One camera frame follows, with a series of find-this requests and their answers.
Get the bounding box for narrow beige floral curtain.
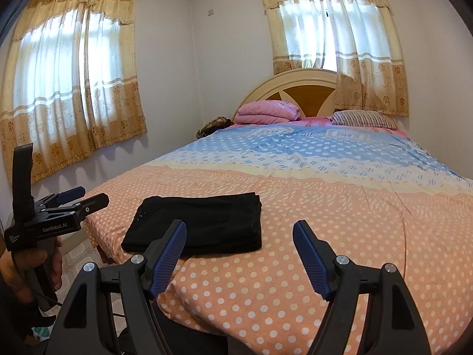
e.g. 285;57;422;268
257;0;410;117

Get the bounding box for black cable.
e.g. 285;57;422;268
35;292;64;308

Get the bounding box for black pants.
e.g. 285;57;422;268
121;191;263;256

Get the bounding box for pink folded blanket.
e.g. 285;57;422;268
235;100;301;125

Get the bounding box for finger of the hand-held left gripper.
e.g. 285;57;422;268
47;193;110;217
35;187;86;209

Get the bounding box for polka dot bedsheet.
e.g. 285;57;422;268
83;123;473;355

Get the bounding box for wide beige floral curtain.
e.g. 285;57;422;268
0;0;148;185

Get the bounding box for striped pillow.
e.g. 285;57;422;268
331;110;398;131

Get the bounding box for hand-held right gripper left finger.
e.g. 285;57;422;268
47;219;187;355

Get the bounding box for brown patterned bag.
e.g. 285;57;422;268
196;116;234;139

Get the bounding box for wooden bed frame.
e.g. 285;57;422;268
89;229;119;267

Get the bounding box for person's left hand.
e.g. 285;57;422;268
0;237;64;299

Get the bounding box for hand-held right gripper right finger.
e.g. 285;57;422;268
293;220;431;355

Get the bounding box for wooden headboard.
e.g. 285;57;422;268
231;68;338;122

